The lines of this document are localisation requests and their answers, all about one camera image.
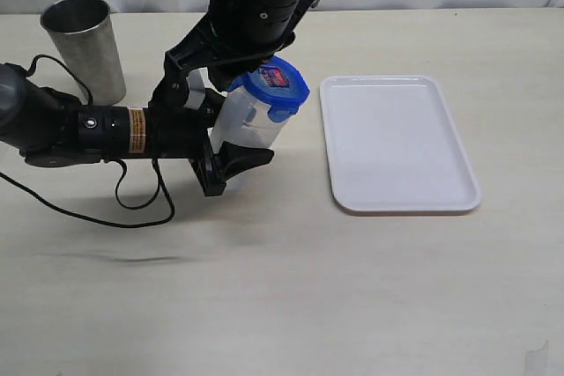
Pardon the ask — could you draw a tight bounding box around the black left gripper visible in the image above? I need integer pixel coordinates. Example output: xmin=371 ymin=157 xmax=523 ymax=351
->
xmin=145 ymin=87 xmax=274 ymax=196

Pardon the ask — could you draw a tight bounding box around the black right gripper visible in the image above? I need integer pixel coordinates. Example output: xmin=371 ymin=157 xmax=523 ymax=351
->
xmin=164 ymin=18 xmax=295 ymax=92

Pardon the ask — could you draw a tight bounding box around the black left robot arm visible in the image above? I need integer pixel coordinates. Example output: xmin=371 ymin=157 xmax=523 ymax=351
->
xmin=1 ymin=63 xmax=274 ymax=196

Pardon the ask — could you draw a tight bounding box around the stainless steel tumbler cup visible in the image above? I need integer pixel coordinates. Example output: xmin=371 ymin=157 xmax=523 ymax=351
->
xmin=40 ymin=0 xmax=126 ymax=106

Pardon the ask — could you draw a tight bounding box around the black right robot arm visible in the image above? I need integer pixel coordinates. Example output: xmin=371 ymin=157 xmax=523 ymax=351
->
xmin=161 ymin=0 xmax=314 ymax=91

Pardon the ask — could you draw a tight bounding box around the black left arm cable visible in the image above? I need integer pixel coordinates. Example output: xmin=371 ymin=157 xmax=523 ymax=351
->
xmin=0 ymin=54 xmax=176 ymax=228

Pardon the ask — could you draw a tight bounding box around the white rectangular plastic tray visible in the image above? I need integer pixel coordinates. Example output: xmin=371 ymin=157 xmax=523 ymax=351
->
xmin=320 ymin=75 xmax=482 ymax=215

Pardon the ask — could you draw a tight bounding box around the blue plastic snap lid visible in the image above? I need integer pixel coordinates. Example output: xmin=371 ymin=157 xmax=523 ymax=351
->
xmin=227 ymin=56 xmax=310 ymax=123

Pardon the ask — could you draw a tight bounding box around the clear plastic tall container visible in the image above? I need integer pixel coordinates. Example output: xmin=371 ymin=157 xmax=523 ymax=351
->
xmin=210 ymin=85 xmax=299 ymax=153

